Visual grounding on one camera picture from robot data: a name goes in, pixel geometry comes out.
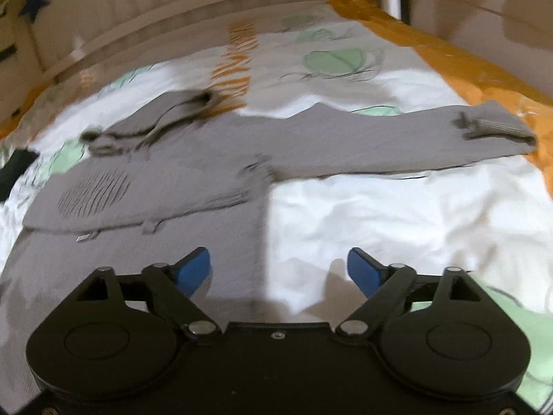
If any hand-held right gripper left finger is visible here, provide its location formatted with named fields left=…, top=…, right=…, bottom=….
left=75, top=246, right=219, bottom=340

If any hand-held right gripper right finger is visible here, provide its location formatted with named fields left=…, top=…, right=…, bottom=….
left=336, top=247, right=483, bottom=340

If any grey knit sweater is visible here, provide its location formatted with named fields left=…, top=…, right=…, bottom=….
left=0, top=90, right=537, bottom=355

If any white leaf-print bed cover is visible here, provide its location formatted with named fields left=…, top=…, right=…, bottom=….
left=0, top=2, right=553, bottom=415

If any dark cloth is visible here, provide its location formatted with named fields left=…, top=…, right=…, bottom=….
left=0, top=149, right=39, bottom=202

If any orange bed sheet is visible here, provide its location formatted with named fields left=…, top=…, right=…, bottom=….
left=0, top=0, right=553, bottom=165

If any blue star sticker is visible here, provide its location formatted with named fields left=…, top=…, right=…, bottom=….
left=21, top=0, right=49, bottom=22

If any wooden bed frame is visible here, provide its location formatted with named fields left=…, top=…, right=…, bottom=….
left=0, top=0, right=553, bottom=139

